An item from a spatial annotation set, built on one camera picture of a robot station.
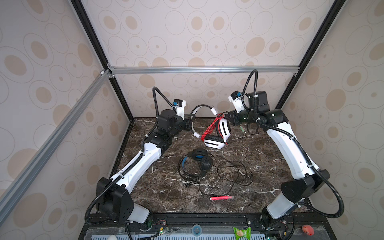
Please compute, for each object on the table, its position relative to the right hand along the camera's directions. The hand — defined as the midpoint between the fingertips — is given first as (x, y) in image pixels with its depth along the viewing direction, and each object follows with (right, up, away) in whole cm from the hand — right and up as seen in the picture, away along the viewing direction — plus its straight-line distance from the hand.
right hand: (227, 114), depth 75 cm
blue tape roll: (-15, -56, -3) cm, 58 cm away
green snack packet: (+6, -56, -6) cm, 57 cm away
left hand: (-15, 0, -3) cm, 15 cm away
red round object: (+37, -55, -5) cm, 66 cm away
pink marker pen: (-2, -45, +7) cm, 46 cm away
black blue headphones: (-16, -23, +17) cm, 32 cm away
